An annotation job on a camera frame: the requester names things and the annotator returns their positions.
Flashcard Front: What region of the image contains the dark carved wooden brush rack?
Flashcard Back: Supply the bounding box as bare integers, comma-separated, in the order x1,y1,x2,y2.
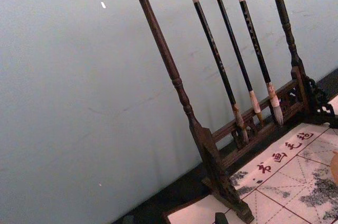
88,0,338,224

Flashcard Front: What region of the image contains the black brush with dark bristles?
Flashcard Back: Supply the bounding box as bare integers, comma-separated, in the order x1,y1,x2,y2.
185,0,249,145

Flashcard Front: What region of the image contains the black brush with tan bristles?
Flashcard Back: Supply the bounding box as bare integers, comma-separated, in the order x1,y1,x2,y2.
208,0,265,127

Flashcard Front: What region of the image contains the black brush with grey bristles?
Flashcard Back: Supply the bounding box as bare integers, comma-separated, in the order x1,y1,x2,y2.
229,0,285,126

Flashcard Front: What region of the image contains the white paper sheet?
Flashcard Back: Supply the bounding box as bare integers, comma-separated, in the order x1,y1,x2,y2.
162,194,239,224

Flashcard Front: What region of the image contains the small dark block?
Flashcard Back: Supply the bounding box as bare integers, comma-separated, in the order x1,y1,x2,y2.
214,211,228,224

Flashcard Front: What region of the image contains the white gridded felt mat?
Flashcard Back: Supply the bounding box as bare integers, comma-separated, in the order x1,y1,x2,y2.
229,122,338,224

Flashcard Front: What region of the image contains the pale tan object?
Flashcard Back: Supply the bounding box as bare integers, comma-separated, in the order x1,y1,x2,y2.
325,150,338,183

